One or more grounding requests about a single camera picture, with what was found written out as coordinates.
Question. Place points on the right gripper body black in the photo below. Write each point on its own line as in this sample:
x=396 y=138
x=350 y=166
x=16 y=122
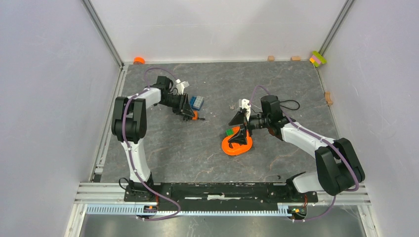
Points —
x=247 y=124

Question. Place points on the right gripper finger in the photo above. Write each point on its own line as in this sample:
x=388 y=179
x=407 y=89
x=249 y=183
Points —
x=238 y=118
x=238 y=135

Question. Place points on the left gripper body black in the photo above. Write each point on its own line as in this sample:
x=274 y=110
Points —
x=182 y=103

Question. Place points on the orange black padlock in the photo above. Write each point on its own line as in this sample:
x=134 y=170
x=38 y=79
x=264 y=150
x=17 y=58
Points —
x=196 y=116

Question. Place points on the black cable loop lock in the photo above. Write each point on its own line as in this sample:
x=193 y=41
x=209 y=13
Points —
x=292 y=105

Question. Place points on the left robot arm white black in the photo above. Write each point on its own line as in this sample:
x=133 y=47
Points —
x=129 y=125

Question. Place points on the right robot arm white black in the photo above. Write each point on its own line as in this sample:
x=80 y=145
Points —
x=338 y=168

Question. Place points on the blue grey toy brick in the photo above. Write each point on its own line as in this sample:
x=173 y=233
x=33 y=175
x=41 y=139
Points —
x=196 y=102

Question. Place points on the wooden arch piece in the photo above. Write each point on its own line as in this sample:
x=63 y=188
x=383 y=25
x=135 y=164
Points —
x=327 y=96

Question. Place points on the green pink brick stack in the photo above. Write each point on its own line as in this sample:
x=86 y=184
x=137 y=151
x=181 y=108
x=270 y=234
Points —
x=317 y=59

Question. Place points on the orange ring toy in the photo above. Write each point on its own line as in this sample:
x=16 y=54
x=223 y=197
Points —
x=235 y=149

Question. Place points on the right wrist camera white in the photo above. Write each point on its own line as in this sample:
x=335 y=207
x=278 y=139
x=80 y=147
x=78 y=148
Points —
x=245 y=108

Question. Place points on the orange cap at wall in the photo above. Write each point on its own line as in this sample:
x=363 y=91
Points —
x=138 y=61

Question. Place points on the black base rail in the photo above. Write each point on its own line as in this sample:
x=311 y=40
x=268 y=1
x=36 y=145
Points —
x=221 y=196

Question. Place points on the white toothed cable duct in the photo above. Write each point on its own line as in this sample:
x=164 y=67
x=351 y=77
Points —
x=143 y=210

